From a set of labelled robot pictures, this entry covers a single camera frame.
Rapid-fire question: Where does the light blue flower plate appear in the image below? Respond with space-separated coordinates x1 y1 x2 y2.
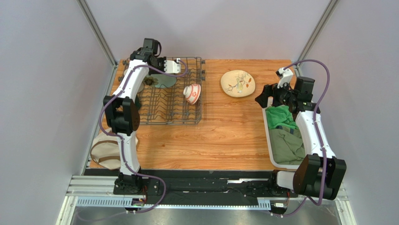
143 74 177 89

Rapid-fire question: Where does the beige bird pattern plate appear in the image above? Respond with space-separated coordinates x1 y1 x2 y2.
220 70 256 98

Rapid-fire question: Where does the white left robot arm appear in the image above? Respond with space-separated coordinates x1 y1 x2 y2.
102 38 163 195

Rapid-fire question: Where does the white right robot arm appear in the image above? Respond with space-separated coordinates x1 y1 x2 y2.
255 77 347 200

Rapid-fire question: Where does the bright green cloth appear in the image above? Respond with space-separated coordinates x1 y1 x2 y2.
265 105 299 129

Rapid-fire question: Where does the white red patterned bowl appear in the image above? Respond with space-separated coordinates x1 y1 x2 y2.
183 83 201 105

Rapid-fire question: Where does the olive green garment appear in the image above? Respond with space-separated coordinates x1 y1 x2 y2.
269 126 305 165

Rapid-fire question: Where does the white plastic basket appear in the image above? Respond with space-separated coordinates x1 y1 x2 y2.
262 98 299 170

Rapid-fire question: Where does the beige canvas bag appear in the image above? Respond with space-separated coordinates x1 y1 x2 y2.
90 131 140 173

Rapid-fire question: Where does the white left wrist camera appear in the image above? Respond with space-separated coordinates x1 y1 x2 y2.
164 58 181 74

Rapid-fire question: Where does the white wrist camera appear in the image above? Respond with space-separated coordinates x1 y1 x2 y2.
275 67 294 89
164 58 181 74

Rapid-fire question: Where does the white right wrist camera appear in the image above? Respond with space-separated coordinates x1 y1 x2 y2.
275 67 294 89

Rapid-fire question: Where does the grey wire dish rack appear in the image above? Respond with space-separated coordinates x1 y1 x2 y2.
137 57 205 125

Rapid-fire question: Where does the left aluminium frame post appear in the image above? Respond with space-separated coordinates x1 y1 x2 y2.
77 0 117 68

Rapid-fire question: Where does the aluminium frame post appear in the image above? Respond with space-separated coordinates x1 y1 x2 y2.
77 0 117 68
297 0 340 61

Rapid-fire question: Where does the right aluminium frame post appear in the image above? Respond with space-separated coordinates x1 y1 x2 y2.
297 0 340 61

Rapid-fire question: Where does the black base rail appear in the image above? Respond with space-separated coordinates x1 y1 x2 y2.
84 168 312 207

